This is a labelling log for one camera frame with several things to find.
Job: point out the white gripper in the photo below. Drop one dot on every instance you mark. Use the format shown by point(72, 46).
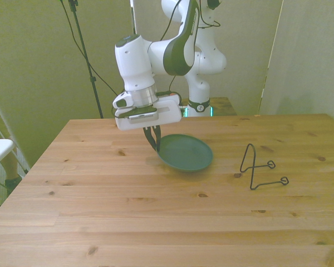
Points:
point(167, 115)

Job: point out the dark green round plate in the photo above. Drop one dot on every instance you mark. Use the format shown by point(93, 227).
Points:
point(186, 153)

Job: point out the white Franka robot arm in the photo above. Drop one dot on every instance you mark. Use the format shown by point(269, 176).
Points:
point(183, 50)

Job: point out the black tripod stand pole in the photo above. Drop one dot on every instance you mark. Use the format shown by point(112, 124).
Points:
point(85, 53)

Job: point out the thin white stand leg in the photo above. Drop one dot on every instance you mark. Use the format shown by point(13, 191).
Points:
point(8, 133)

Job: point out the grey wrist camera bar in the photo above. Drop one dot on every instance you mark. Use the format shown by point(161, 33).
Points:
point(143, 117)

